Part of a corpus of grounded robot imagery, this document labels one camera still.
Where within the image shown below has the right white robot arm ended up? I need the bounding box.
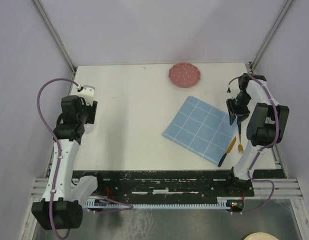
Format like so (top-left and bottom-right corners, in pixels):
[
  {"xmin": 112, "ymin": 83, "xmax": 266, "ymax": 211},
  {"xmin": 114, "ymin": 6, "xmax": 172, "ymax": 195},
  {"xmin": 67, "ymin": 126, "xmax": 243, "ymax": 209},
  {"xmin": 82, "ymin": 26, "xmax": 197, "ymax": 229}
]
[{"xmin": 223, "ymin": 73, "xmax": 290, "ymax": 196}]

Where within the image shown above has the left aluminium frame post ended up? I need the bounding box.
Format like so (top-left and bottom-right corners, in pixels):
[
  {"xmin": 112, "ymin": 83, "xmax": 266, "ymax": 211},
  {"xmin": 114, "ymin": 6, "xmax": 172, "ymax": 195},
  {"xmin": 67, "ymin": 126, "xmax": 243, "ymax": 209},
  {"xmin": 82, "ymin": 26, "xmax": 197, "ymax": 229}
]
[{"xmin": 31, "ymin": 0, "xmax": 77, "ymax": 74}]

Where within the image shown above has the light blue cable duct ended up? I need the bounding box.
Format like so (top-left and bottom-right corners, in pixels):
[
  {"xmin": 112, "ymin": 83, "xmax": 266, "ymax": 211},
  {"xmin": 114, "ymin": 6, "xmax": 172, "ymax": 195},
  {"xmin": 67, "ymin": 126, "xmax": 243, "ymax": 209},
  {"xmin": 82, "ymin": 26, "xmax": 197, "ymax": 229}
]
[{"xmin": 83, "ymin": 196, "xmax": 230, "ymax": 210}]

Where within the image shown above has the cream plate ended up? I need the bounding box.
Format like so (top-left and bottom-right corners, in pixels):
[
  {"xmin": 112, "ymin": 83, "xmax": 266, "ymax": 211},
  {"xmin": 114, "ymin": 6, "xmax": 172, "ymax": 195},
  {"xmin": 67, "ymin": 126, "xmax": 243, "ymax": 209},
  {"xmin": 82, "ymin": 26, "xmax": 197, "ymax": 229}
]
[{"xmin": 244, "ymin": 232, "xmax": 279, "ymax": 240}]

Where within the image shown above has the green handled gold fork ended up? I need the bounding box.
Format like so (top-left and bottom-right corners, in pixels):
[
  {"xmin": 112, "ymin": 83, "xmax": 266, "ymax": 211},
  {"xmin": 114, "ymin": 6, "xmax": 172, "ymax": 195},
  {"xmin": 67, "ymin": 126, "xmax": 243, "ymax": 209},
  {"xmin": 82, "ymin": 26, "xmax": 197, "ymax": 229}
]
[{"xmin": 237, "ymin": 124, "xmax": 244, "ymax": 154}]

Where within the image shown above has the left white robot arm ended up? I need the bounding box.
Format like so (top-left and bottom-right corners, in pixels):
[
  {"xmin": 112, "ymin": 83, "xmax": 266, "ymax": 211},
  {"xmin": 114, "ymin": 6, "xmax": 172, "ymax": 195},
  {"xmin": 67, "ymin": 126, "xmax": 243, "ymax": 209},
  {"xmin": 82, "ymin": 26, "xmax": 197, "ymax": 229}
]
[{"xmin": 31, "ymin": 95, "xmax": 105, "ymax": 230}]

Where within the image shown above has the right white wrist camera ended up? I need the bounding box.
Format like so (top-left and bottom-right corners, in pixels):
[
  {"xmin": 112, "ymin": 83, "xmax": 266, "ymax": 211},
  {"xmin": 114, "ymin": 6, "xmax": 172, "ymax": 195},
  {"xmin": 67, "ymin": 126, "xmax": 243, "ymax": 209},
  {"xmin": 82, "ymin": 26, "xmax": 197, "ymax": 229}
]
[{"xmin": 226, "ymin": 85, "xmax": 235, "ymax": 95}]

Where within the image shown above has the aluminium frame post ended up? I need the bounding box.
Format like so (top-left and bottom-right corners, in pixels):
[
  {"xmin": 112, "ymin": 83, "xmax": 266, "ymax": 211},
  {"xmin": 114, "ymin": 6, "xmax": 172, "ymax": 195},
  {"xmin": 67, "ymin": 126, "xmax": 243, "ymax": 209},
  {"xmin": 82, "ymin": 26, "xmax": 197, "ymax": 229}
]
[
  {"xmin": 31, "ymin": 0, "xmax": 77, "ymax": 74},
  {"xmin": 250, "ymin": 0, "xmax": 295, "ymax": 70}
]

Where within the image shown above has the pink dotted plate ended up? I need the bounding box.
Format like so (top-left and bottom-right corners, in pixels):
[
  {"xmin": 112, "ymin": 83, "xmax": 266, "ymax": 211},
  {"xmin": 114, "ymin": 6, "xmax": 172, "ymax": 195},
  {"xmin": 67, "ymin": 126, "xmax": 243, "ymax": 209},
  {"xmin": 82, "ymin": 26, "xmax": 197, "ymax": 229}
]
[{"xmin": 168, "ymin": 62, "xmax": 201, "ymax": 88}]

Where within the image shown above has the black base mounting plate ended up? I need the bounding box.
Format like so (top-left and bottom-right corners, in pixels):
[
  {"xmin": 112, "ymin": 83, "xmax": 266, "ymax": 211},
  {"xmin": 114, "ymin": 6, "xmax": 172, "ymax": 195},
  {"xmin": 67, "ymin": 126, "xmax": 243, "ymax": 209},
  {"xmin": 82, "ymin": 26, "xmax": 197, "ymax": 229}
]
[{"xmin": 72, "ymin": 170, "xmax": 255, "ymax": 204}]

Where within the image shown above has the right aluminium frame post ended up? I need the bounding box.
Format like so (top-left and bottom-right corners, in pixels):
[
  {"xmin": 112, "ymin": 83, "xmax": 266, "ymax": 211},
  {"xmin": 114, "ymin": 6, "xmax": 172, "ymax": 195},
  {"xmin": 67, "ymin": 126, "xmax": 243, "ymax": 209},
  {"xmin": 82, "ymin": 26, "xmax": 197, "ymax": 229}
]
[{"xmin": 250, "ymin": 0, "xmax": 295, "ymax": 70}]

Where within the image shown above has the clear plastic cup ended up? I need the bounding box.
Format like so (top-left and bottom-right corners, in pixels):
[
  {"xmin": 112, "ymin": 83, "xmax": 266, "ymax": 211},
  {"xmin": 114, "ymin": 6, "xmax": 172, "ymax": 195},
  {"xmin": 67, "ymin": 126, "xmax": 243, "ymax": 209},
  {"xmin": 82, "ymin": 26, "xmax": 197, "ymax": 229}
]
[{"xmin": 84, "ymin": 123, "xmax": 95, "ymax": 135}]

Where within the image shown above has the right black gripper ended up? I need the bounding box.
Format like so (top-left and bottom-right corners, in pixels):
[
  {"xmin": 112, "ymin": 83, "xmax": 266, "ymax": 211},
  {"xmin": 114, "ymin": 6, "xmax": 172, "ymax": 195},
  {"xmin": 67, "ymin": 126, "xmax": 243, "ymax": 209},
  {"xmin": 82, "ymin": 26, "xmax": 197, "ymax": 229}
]
[{"xmin": 225, "ymin": 90, "xmax": 251, "ymax": 125}]

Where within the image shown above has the green handled gold knife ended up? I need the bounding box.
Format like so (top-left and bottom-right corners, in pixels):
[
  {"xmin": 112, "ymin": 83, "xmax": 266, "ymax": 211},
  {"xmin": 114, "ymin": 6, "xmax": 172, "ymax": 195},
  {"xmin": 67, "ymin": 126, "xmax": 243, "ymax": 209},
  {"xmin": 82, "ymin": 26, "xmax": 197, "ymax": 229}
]
[{"xmin": 217, "ymin": 136, "xmax": 237, "ymax": 167}]

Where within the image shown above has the blue checked cloth placemat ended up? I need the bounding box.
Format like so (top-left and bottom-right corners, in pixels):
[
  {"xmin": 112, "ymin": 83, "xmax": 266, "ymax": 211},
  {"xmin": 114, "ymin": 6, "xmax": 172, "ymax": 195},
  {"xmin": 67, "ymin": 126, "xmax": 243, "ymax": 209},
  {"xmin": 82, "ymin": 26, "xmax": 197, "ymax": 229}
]
[{"xmin": 162, "ymin": 96, "xmax": 237, "ymax": 167}]

